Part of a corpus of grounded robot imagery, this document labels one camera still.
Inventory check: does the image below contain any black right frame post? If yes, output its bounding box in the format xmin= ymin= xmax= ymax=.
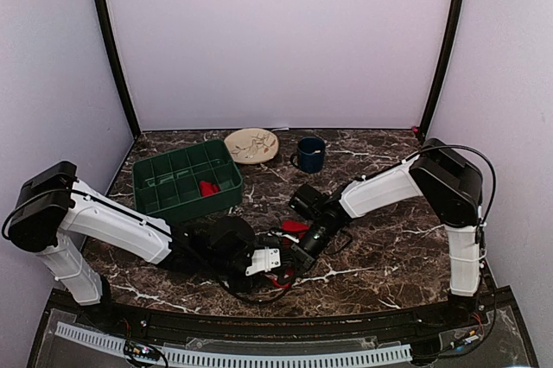
xmin=416 ymin=0 xmax=463 ymax=143

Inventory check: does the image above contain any circuit board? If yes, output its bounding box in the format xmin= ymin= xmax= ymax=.
xmin=450 ymin=331 xmax=483 ymax=349
xmin=123 ymin=340 xmax=161 ymax=363

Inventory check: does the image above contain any black frame post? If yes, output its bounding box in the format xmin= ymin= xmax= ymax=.
xmin=416 ymin=0 xmax=463 ymax=143
xmin=94 ymin=0 xmax=142 ymax=140

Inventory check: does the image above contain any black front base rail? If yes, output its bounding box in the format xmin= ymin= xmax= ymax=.
xmin=25 ymin=285 xmax=541 ymax=368

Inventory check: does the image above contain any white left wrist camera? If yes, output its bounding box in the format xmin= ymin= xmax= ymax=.
xmin=245 ymin=247 xmax=282 ymax=276

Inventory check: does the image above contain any green plastic divided crate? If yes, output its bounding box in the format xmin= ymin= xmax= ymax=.
xmin=132 ymin=139 xmax=243 ymax=224

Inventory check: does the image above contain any black left frame post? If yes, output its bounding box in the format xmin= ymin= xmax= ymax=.
xmin=94 ymin=0 xmax=142 ymax=140

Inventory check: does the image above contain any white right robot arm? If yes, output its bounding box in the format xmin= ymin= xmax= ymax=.
xmin=289 ymin=138 xmax=486 ymax=328

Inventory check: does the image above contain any red sock with white pattern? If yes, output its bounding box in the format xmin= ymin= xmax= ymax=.
xmin=199 ymin=181 xmax=220 ymax=197

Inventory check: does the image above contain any white slotted cable duct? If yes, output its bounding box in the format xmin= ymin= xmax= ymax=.
xmin=54 ymin=322 xmax=413 ymax=367

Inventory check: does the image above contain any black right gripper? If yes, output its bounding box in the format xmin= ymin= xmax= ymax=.
xmin=277 ymin=219 xmax=340 ymax=284

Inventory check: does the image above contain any right circuit board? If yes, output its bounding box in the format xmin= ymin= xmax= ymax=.
xmin=450 ymin=331 xmax=483 ymax=349

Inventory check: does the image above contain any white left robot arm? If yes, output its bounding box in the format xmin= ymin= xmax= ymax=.
xmin=1 ymin=161 xmax=282 ymax=330

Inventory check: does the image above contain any beige floral ceramic plate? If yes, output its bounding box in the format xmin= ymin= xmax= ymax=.
xmin=224 ymin=128 xmax=279 ymax=165

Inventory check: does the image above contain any dark blue enamel mug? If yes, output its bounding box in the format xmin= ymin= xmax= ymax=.
xmin=289 ymin=136 xmax=326 ymax=174

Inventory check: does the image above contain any left circuit board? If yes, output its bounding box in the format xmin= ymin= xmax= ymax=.
xmin=123 ymin=340 xmax=161 ymax=363

